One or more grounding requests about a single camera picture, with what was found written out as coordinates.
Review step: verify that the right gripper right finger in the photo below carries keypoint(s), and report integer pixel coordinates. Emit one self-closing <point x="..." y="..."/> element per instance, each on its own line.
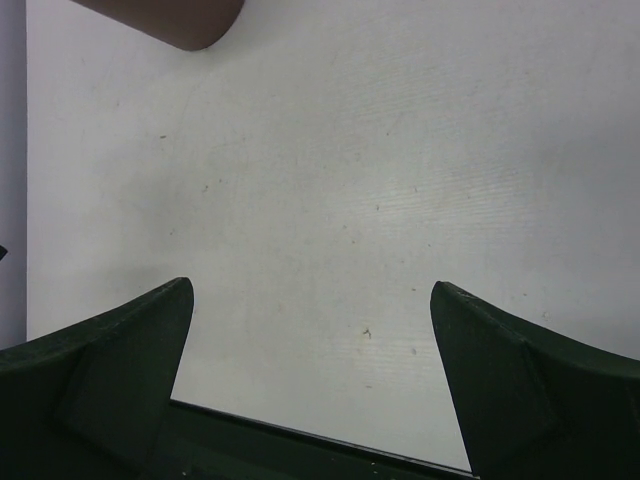
<point x="532" y="403"/>

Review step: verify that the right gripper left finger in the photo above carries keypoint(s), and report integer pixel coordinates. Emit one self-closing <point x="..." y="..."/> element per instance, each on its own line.
<point x="88" y="401"/>

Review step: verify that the brown plastic waste bin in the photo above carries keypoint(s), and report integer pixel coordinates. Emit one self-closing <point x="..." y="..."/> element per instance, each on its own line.
<point x="189" y="25"/>

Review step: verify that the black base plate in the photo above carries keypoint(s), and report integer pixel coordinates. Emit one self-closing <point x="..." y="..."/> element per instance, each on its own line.
<point x="199" y="443"/>

